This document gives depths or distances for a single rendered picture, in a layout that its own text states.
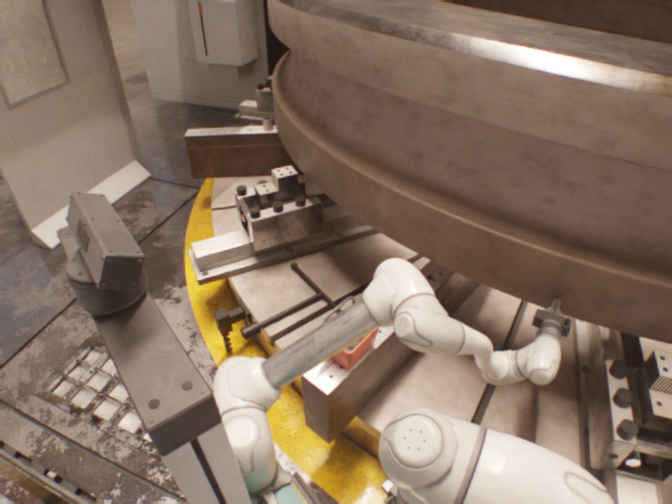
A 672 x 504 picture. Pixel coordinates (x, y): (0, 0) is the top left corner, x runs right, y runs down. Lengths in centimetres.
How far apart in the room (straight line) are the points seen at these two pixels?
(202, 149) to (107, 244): 328
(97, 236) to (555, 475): 58
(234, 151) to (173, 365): 327
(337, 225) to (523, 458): 240
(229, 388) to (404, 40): 131
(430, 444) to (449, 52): 129
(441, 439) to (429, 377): 163
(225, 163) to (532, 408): 277
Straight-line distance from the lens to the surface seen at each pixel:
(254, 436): 127
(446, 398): 218
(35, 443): 280
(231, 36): 525
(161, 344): 43
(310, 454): 233
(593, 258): 179
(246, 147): 360
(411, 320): 113
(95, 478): 254
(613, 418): 191
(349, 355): 165
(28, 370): 315
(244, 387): 138
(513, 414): 222
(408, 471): 61
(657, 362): 195
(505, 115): 158
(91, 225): 44
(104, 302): 46
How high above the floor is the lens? 209
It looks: 39 degrees down
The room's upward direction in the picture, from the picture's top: straight up
